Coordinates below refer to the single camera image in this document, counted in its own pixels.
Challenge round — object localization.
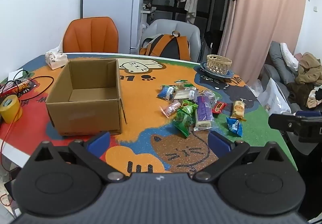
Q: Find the yellow tape roll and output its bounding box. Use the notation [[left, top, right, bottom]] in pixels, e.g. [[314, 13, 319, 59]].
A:
[[0, 94, 23, 124]]

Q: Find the orange chair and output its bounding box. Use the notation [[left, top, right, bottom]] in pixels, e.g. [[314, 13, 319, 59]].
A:
[[63, 16, 119, 53]]

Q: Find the white cloth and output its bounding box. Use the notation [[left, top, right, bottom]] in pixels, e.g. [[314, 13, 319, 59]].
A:
[[280, 42, 300, 69]]

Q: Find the blue foil snack packet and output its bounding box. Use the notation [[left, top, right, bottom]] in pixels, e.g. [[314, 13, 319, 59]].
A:
[[226, 117, 244, 138]]

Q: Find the red orange wrapped packet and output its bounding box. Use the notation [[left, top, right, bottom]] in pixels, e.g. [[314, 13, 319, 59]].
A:
[[0, 79, 33, 94]]

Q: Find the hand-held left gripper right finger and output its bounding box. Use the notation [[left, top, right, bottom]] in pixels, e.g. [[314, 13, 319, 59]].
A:
[[192, 130, 288, 185]]

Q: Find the orange grey backpack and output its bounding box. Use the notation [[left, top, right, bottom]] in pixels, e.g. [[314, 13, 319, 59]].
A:
[[139, 31, 191, 61]]

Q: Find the brown cardboard box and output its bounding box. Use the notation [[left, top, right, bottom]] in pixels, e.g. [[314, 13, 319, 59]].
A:
[[46, 58, 128, 136]]

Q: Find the blue green snack packet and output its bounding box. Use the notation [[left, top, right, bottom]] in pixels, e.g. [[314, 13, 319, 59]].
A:
[[157, 85, 175, 101]]

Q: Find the colourful cat table mat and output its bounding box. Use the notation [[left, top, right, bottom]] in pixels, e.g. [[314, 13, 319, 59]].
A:
[[0, 53, 298, 182]]

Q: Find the grey sofa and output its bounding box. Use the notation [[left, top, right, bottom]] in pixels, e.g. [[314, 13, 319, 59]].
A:
[[261, 41, 322, 114]]

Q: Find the pink curtain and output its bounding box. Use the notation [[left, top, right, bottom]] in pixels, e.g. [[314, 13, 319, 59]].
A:
[[217, 0, 308, 85]]

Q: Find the printed tissue pack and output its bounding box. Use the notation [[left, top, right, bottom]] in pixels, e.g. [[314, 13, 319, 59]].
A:
[[45, 41, 68, 71]]

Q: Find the blue ceramic plate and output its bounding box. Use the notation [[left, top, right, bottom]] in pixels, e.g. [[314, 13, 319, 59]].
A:
[[200, 62, 234, 79]]

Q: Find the white plastic bag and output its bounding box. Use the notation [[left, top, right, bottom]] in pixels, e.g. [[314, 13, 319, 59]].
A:
[[257, 77, 293, 114]]

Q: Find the black bag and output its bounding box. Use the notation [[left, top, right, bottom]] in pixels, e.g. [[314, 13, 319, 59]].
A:
[[204, 29, 223, 57]]

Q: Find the white refrigerator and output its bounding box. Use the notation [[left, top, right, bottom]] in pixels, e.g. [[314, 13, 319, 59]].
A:
[[82, 0, 147, 55]]

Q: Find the clear crinkled snack packet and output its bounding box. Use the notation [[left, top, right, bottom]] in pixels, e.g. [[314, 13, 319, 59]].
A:
[[201, 89, 220, 104]]

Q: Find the clear plastic bag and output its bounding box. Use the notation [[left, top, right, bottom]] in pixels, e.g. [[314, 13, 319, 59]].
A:
[[249, 79, 264, 96]]

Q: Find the small red snack packet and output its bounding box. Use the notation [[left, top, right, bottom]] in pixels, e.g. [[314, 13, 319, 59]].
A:
[[212, 102, 228, 115]]

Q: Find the purple cake roll packet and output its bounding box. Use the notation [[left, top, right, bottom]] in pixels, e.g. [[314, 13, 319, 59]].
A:
[[193, 95, 215, 131]]

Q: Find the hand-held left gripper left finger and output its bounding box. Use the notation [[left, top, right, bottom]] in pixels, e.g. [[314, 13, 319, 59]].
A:
[[31, 131, 127, 185]]

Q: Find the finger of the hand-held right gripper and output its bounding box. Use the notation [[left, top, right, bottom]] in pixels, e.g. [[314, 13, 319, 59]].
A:
[[296, 110, 322, 118], [268, 113, 302, 137]]

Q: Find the woven bamboo basket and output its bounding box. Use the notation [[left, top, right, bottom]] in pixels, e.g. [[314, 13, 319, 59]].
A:
[[206, 54, 232, 74]]

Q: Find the grey chair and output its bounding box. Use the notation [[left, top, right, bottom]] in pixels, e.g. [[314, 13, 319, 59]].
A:
[[139, 19, 202, 62]]

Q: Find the clear green-label cracker packet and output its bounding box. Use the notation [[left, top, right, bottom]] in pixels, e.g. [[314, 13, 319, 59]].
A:
[[175, 79, 195, 89]]

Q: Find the brown clothes pile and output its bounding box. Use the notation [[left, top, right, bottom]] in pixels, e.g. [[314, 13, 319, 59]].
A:
[[287, 52, 322, 109]]

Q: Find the white storage shelf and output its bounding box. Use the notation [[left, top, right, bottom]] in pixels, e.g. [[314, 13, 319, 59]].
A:
[[141, 0, 157, 26]]

